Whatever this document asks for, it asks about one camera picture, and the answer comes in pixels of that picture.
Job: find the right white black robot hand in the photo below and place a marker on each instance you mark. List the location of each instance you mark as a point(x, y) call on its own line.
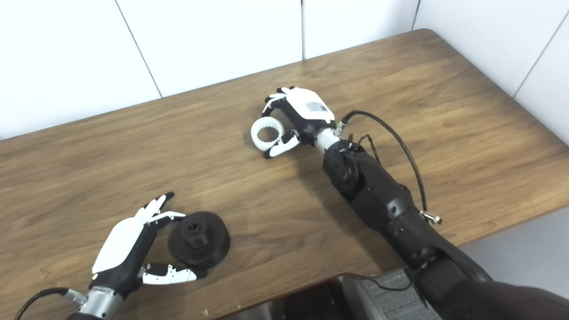
point(309, 111)

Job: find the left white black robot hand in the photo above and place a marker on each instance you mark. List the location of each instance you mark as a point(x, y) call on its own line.
point(120, 244)

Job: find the round black plastic part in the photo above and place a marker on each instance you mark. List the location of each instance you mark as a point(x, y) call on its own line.
point(213, 251)

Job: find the glossy black robot torso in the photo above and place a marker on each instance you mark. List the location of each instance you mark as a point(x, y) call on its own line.
point(320, 298)

